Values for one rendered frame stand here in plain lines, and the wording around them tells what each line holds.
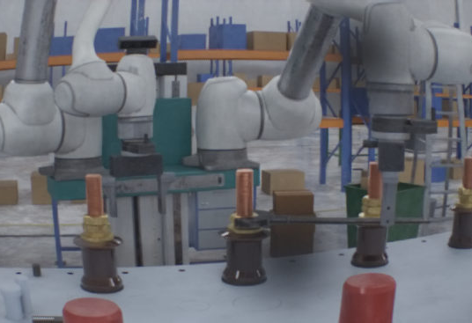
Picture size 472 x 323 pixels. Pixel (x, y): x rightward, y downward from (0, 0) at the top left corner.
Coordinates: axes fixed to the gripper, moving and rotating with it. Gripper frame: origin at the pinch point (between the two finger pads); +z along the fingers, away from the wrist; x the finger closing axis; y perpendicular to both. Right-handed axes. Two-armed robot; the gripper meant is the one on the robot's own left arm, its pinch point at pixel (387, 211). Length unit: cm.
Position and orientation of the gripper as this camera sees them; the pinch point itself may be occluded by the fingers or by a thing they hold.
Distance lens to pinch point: 112.7
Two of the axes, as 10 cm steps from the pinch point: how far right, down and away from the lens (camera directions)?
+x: -2.1, 1.2, -9.7
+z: 0.0, 9.9, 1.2
